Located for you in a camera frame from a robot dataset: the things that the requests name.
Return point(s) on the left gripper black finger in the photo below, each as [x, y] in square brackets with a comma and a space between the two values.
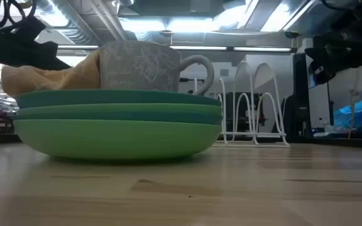
[53, 64]

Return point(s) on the yellow checked dish cloth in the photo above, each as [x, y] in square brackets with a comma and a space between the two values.
[58, 78]

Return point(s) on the dark teal plate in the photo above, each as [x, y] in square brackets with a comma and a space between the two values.
[121, 119]
[105, 98]

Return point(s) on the grey floral ceramic mug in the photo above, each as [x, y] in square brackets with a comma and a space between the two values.
[137, 66]

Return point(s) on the blue tarp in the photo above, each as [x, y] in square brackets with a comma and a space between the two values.
[357, 113]

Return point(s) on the black upright panel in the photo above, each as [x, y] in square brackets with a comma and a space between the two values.
[300, 94]

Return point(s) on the long ceiling light bar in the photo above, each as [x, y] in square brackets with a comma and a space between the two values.
[200, 48]

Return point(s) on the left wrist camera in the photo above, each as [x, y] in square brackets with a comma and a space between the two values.
[31, 28]

